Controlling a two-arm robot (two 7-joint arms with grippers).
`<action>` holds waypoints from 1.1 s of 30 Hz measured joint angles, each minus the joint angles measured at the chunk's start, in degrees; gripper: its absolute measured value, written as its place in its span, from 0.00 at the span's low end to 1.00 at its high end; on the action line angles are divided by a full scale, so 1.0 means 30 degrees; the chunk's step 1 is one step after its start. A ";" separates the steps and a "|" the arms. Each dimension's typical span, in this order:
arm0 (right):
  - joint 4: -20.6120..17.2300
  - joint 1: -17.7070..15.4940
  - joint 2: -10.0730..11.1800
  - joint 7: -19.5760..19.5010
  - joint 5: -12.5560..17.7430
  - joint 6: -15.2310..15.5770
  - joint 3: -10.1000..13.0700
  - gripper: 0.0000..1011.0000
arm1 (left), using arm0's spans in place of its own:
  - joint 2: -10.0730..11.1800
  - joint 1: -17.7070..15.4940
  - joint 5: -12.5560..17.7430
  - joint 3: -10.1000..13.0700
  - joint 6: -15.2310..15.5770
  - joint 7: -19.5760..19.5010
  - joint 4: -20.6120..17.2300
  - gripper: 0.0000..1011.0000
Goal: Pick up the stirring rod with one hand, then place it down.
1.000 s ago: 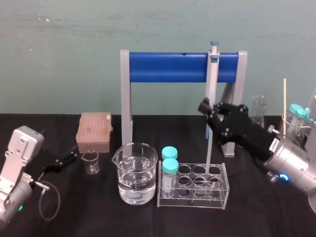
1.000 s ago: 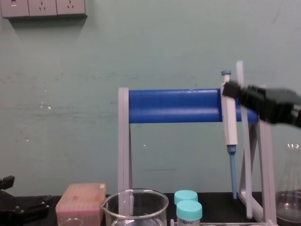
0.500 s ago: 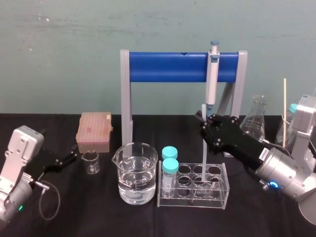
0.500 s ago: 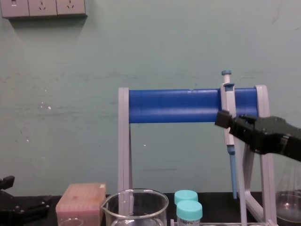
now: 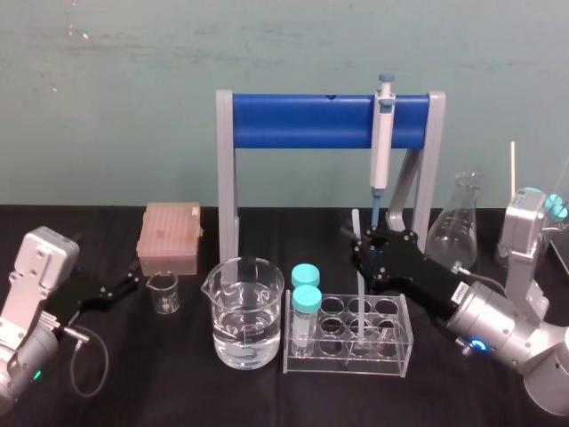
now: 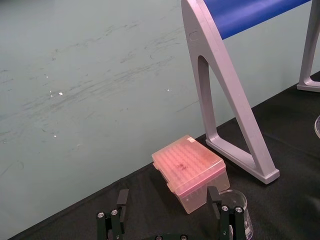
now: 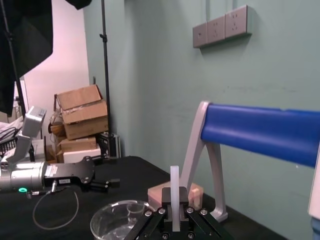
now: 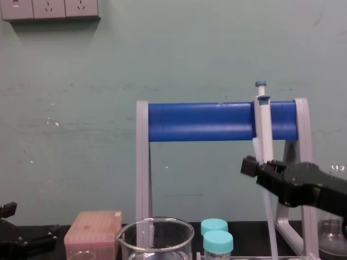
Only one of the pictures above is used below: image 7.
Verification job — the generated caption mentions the grey wall socket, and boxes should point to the grey wall socket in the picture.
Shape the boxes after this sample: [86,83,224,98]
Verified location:
[192,22,209,49]
[206,16,226,44]
[224,4,255,40]

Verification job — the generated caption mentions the thin dark cable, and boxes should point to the thin dark cable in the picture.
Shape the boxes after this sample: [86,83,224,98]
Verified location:
[26,186,80,230]

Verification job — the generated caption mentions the small cardboard box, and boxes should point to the small cardboard box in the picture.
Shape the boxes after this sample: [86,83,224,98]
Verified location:
[56,135,98,154]

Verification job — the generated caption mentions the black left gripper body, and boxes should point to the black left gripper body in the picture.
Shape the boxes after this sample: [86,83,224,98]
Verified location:
[43,155,97,192]

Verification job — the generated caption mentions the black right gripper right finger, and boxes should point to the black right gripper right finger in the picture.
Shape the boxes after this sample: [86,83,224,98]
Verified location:
[178,186,229,240]

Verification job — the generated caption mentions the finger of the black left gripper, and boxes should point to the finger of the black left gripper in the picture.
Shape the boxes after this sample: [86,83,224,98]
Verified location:
[85,178,121,194]

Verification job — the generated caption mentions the pink foam block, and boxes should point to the pink foam block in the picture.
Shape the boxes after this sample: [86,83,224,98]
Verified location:
[147,181,205,211]

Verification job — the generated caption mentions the large open cardboard box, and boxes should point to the large open cardboard box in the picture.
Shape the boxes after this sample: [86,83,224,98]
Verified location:
[54,84,110,141]

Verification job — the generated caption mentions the black light stand pole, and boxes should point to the black light stand pole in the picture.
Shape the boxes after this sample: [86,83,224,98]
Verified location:
[99,0,112,161]

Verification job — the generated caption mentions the black softbox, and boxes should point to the black softbox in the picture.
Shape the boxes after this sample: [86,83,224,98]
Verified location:
[0,0,55,117]

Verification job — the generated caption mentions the black table cloth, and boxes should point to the black table cloth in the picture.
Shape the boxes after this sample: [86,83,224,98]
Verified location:
[0,155,288,240]

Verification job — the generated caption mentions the blue cylinder roll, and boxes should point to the blue cylinder roll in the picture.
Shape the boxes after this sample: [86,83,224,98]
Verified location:
[199,103,320,171]

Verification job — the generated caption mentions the clear glass beaker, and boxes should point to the clear glass beaker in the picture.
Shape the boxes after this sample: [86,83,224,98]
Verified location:
[89,199,156,240]

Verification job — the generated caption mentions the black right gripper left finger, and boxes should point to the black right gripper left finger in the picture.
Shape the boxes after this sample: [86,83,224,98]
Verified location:
[126,186,173,240]

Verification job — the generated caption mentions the black equipment case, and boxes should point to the black equipment case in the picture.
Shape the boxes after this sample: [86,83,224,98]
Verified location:
[98,132,121,161]

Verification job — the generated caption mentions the grey plastic stand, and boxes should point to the grey plastic stand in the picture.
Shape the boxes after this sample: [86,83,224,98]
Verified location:
[179,100,229,223]

